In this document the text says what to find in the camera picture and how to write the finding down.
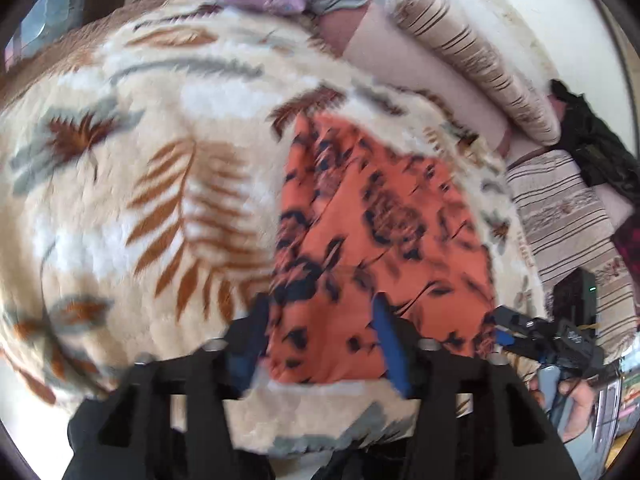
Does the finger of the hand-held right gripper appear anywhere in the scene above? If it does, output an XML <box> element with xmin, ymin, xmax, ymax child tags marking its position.
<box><xmin>487</xmin><ymin>305</ymin><xmax>538</xmax><ymax>350</ymax></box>

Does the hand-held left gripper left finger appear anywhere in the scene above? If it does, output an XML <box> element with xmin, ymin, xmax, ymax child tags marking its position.
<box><xmin>62</xmin><ymin>292</ymin><xmax>276</xmax><ymax>480</ymax></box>

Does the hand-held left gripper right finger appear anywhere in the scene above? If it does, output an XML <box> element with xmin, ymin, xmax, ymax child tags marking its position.
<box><xmin>370</xmin><ymin>292</ymin><xmax>583</xmax><ymax>480</ymax></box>

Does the orange floral garment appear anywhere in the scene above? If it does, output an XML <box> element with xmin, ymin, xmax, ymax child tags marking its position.
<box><xmin>267</xmin><ymin>112</ymin><xmax>498</xmax><ymax>386</ymax></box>

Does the person's right forearm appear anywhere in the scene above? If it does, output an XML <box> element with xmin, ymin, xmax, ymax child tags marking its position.
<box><xmin>560</xmin><ymin>425</ymin><xmax>621</xmax><ymax>480</ymax></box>

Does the person's right hand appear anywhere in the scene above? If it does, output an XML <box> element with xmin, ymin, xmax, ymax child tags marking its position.
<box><xmin>527</xmin><ymin>370</ymin><xmax>601</xmax><ymax>441</ymax></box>

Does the black box device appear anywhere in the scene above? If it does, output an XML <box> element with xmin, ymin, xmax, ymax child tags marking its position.
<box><xmin>552</xmin><ymin>267</ymin><xmax>598</xmax><ymax>328</ymax></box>

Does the striped beige bedsheet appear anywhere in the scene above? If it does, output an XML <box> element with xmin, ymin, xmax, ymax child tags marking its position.
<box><xmin>505</xmin><ymin>150</ymin><xmax>640</xmax><ymax>361</ymax></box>

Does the dark red cloth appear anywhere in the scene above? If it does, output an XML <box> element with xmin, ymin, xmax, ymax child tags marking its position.
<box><xmin>612</xmin><ymin>215</ymin><xmax>640</xmax><ymax>281</ymax></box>

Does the dark green cloth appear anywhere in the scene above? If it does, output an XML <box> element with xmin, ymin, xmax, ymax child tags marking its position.
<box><xmin>547</xmin><ymin>77</ymin><xmax>640</xmax><ymax>201</ymax></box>

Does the cream leaf-print blanket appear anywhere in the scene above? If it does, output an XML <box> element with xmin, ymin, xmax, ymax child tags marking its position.
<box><xmin>0</xmin><ymin>0</ymin><xmax>546</xmax><ymax>461</ymax></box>

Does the striped beige bolster pillow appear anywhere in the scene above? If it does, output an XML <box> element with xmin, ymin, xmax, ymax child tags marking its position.
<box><xmin>385</xmin><ymin>0</ymin><xmax>563</xmax><ymax>146</ymax></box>

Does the pink cushion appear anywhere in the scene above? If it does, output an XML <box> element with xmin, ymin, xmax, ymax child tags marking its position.
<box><xmin>320</xmin><ymin>2</ymin><xmax>546</xmax><ymax>161</ymax></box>

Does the wooden window frame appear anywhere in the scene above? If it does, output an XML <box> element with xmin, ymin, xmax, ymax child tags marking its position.
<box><xmin>0</xmin><ymin>0</ymin><xmax>136</xmax><ymax>76</ymax></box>

